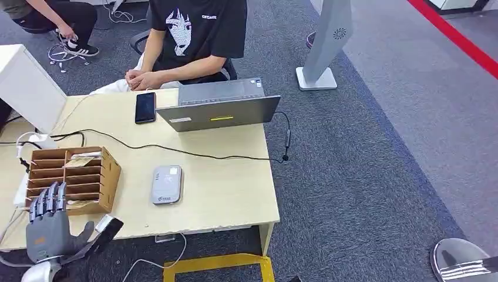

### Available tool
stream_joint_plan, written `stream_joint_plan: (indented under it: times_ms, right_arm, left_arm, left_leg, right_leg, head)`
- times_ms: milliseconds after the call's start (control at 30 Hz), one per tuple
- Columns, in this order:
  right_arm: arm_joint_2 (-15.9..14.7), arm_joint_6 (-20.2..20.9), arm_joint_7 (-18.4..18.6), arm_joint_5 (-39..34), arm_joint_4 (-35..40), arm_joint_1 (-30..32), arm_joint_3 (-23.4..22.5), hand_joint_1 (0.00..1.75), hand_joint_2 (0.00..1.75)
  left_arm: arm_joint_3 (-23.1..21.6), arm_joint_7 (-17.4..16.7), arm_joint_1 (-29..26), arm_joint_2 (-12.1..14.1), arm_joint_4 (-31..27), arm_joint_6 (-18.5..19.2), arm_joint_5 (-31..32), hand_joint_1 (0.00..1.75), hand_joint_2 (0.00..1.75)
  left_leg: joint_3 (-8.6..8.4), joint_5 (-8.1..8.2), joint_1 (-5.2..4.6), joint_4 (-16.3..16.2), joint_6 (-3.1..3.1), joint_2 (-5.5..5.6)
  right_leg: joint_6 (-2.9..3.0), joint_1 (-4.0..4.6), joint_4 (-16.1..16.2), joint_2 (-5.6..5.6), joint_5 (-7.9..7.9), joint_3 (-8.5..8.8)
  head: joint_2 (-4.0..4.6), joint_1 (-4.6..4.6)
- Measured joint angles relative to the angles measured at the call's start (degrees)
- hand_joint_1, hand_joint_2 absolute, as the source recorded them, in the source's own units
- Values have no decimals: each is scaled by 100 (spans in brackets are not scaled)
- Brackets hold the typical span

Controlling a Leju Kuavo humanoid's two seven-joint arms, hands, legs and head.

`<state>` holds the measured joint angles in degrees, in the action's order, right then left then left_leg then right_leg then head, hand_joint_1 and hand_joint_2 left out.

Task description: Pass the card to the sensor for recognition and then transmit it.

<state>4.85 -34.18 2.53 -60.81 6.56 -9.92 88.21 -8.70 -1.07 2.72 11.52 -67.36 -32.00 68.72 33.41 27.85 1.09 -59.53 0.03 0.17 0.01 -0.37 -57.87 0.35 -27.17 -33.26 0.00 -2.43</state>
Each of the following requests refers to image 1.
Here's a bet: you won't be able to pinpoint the yellow floor tape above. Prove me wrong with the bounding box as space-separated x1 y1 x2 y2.
163 253 276 282

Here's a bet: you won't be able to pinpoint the long black cable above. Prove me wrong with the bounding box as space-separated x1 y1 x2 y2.
49 111 292 165

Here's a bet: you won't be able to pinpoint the short black cable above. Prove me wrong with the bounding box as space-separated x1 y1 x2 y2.
0 140 43 151

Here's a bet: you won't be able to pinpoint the white cable coil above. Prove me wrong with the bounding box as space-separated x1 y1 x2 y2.
47 32 91 74

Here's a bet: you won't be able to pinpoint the black smartphone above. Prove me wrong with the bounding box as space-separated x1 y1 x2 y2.
134 92 157 125

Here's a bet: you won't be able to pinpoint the wooden card box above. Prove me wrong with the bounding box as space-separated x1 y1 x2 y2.
25 146 123 216

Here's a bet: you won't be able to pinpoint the person in dark trousers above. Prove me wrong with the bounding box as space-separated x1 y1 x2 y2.
0 0 100 58

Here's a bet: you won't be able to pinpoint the person's left hand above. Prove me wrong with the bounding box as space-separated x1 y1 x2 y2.
130 72 165 92

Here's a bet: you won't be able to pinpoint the grey standing kiosk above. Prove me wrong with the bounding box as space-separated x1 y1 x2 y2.
295 0 355 92

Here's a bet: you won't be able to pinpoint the person in black t-shirt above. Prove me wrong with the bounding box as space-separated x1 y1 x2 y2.
124 0 248 91

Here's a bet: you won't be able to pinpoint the cards in lowest slot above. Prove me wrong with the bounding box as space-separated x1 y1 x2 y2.
66 199 99 210

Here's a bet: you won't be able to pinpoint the thick white cable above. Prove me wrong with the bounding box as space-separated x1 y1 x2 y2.
0 208 36 269

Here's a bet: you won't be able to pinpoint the person's right hand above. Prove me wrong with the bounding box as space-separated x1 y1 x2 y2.
124 69 146 89

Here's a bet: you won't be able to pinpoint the white box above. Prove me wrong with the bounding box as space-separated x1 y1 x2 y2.
0 43 68 136

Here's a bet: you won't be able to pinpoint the tangled white cable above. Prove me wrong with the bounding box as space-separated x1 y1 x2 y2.
102 1 149 25

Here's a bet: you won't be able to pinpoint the grey card reader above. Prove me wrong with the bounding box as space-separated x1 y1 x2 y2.
150 164 183 206

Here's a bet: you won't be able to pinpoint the white power adapter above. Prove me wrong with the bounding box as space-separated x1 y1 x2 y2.
15 131 51 159

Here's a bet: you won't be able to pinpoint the person's hand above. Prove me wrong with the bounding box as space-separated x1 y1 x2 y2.
57 23 78 42

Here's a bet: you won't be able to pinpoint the pale wooden desk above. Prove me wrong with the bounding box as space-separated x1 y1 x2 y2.
0 88 281 257

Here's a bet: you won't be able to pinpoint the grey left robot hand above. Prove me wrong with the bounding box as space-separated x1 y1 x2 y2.
25 182 96 264

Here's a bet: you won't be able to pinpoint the card stack in slot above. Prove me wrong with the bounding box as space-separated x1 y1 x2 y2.
63 151 103 169

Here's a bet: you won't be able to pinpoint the white floor cable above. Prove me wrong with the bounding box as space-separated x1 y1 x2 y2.
121 232 188 282

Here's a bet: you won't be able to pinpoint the white cloth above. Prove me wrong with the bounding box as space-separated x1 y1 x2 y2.
89 53 181 95

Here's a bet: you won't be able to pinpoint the grey laptop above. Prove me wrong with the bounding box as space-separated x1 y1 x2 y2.
155 78 282 133

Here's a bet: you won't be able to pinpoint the white cabinet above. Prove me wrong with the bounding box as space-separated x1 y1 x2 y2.
427 0 492 12

